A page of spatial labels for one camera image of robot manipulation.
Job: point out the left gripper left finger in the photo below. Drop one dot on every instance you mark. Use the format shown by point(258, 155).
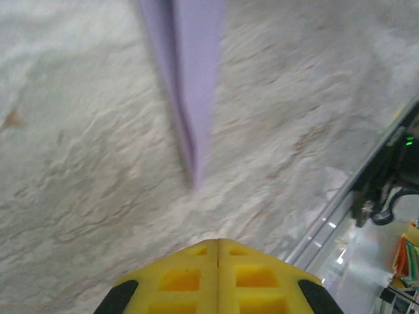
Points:
point(183, 261)

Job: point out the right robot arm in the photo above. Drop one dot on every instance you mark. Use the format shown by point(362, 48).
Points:
point(393, 153)

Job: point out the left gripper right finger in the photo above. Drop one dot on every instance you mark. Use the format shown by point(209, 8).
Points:
point(262, 294)

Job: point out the stack of coloured paper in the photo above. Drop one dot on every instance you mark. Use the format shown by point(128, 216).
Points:
point(409, 258)

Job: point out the purple square paper sheet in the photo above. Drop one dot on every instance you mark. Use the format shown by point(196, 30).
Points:
point(196, 81)

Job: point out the wide aluminium base rail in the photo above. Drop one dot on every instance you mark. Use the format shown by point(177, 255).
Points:
point(322, 229)

